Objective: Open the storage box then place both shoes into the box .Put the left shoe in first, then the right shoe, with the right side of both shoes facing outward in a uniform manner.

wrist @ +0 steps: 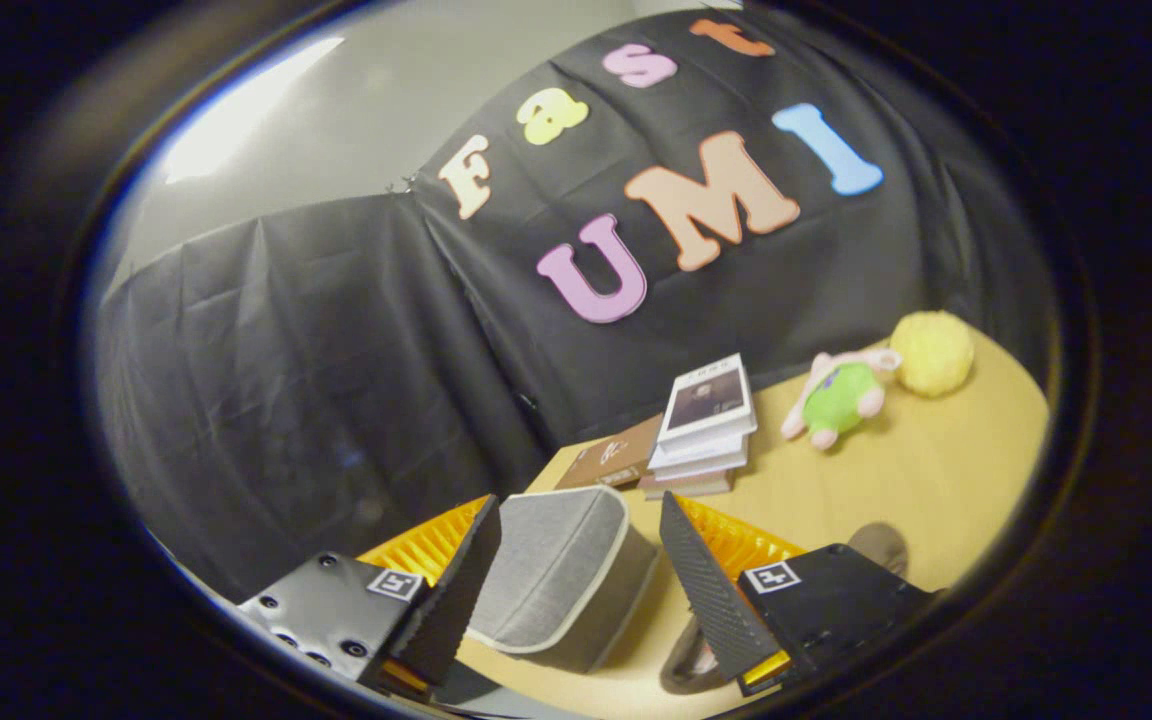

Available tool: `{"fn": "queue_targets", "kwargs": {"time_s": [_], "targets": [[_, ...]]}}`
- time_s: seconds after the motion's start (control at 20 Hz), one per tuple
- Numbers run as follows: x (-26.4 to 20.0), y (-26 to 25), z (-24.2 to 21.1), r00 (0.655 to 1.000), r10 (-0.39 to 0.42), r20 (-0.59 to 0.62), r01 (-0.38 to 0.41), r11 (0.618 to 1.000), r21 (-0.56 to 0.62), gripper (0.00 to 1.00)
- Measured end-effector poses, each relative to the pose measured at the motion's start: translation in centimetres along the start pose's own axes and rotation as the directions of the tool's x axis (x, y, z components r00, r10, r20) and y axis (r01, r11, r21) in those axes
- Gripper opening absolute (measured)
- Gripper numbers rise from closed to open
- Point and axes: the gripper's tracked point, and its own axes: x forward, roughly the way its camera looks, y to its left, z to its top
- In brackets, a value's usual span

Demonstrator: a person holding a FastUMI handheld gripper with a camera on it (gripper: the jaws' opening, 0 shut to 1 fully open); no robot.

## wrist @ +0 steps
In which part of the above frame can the grey fabric storage box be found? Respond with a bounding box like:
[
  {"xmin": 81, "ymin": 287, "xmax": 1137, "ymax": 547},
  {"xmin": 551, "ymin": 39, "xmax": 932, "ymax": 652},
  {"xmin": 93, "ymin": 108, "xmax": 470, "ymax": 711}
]
[{"xmin": 466, "ymin": 485, "xmax": 659, "ymax": 674}]

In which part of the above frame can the black backdrop cloth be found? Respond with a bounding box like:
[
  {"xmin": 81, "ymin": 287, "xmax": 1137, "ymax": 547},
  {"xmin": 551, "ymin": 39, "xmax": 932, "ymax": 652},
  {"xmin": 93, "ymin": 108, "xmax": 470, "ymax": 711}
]
[{"xmin": 96, "ymin": 5, "xmax": 1053, "ymax": 606}]

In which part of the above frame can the brown fuzzy shoe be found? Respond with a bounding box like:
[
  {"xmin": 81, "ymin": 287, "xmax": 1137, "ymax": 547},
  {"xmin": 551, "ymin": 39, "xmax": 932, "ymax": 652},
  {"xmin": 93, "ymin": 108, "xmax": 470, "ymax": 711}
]
[{"xmin": 660, "ymin": 521, "xmax": 909, "ymax": 696}]

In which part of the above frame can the flat dark brown book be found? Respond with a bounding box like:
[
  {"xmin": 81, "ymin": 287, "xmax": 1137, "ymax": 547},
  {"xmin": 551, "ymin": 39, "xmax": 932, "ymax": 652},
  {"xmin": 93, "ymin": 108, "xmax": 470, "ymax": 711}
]
[{"xmin": 555, "ymin": 414, "xmax": 665, "ymax": 491}]

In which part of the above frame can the plain white book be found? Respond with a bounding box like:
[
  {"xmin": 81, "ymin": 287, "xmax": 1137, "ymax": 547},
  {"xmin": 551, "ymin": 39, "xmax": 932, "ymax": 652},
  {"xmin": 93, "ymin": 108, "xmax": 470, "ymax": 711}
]
[{"xmin": 648, "ymin": 430, "xmax": 750, "ymax": 473}]

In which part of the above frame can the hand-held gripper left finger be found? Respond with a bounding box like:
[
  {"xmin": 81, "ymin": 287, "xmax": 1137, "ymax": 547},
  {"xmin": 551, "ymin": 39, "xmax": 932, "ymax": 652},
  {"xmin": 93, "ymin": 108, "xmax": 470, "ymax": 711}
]
[{"xmin": 236, "ymin": 494, "xmax": 503, "ymax": 697}]

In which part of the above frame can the yellow fluffy plush toy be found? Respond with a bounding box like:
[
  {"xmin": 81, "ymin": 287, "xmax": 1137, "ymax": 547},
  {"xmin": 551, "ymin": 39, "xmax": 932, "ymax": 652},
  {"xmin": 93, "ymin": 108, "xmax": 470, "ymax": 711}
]
[{"xmin": 888, "ymin": 310, "xmax": 975, "ymax": 399}]

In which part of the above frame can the pale brown book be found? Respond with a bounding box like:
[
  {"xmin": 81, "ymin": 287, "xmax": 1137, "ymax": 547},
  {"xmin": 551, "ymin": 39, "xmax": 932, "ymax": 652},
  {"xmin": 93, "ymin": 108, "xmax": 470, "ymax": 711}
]
[{"xmin": 639, "ymin": 466, "xmax": 735, "ymax": 500}]

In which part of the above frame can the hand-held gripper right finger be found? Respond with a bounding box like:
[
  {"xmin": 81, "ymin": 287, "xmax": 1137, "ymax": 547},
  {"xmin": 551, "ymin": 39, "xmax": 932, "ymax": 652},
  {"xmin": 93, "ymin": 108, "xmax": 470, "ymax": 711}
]
[{"xmin": 660, "ymin": 490, "xmax": 938, "ymax": 699}]

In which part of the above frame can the green and pink plush toy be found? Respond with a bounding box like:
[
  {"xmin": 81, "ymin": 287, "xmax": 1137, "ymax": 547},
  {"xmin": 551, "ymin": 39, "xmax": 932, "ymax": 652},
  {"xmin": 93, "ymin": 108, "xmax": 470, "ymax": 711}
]
[{"xmin": 781, "ymin": 347, "xmax": 902, "ymax": 451}]

